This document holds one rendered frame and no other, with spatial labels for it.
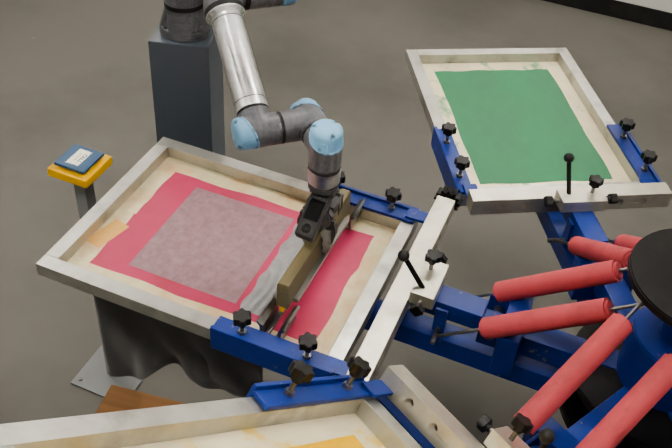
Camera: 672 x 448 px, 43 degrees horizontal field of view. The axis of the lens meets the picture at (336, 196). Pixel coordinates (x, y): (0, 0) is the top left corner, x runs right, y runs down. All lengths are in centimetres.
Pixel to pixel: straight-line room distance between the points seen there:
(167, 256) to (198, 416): 90
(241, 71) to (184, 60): 62
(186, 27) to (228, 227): 63
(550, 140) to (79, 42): 303
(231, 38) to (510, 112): 113
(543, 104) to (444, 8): 266
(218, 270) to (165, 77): 72
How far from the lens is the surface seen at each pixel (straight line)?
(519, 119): 279
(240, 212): 230
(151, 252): 221
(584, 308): 184
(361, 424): 164
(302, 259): 197
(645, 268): 181
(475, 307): 200
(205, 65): 256
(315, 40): 498
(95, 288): 210
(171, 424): 132
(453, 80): 292
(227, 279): 212
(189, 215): 230
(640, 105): 490
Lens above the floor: 248
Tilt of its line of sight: 40 degrees down
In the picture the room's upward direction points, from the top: 5 degrees clockwise
